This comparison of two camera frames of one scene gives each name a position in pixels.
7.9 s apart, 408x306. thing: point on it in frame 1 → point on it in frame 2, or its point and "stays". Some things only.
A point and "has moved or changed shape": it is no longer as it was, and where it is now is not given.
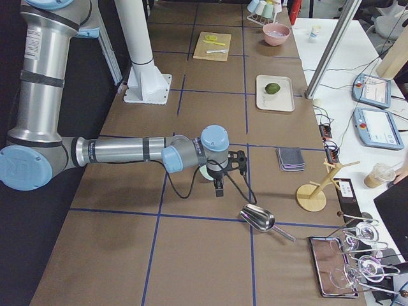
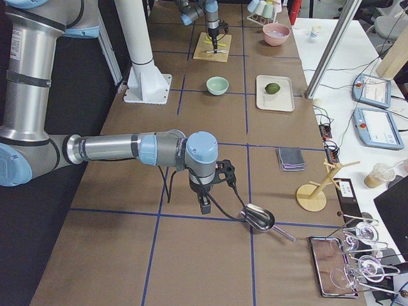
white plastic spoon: [222, 51] stays
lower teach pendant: [377, 127] stays
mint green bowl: [204, 173] has moved or changed shape
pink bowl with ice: [275, 34] stays
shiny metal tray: [332, 264] stays
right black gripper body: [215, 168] → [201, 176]
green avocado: [272, 88] stays
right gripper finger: [220, 190] → [208, 206]
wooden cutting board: [212, 46] stays
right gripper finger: [218, 191] → [204, 203]
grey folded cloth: [291, 159] stays
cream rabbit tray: [275, 93] stays
